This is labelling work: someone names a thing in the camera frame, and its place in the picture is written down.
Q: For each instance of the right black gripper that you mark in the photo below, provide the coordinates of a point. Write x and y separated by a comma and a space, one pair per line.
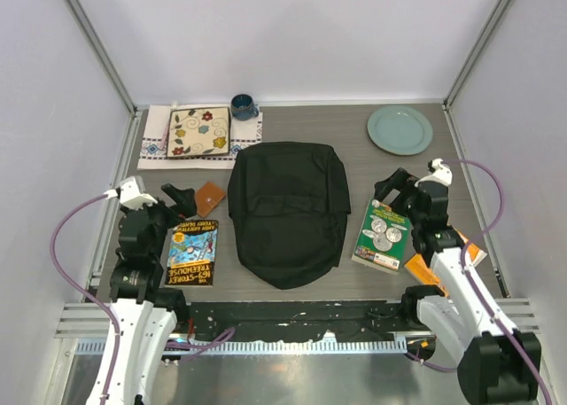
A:
400, 180

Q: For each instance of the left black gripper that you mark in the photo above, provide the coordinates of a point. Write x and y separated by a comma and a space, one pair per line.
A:
184, 198

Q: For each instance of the colourful treehouse paperback book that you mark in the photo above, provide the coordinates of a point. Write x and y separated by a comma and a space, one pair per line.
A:
192, 254

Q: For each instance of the black student backpack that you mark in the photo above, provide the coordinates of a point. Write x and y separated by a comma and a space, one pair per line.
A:
289, 203

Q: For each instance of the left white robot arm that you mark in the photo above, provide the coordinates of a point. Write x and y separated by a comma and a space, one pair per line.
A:
142, 313

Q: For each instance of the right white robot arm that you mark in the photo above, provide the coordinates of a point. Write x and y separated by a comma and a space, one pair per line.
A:
496, 362

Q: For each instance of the brown leather wallet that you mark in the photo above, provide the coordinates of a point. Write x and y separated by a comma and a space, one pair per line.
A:
208, 197

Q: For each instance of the green coin book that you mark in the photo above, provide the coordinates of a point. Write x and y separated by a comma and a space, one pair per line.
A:
382, 239

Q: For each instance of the white patterned cloth mat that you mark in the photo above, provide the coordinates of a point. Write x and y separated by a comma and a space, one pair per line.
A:
152, 155

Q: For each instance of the light teal round plate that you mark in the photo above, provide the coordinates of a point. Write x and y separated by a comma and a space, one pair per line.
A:
400, 130

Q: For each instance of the floral square ceramic plate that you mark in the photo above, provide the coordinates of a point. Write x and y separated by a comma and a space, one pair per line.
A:
198, 132

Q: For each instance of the orange paperback book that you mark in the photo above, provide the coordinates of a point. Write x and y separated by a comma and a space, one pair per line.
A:
445, 266

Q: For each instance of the dark blue ceramic cup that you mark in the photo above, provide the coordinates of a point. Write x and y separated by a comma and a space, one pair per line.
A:
243, 108

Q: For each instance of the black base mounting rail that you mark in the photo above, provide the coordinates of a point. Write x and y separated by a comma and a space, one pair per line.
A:
301, 321

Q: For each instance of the white slotted cable duct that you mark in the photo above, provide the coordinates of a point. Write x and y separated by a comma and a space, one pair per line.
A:
327, 345

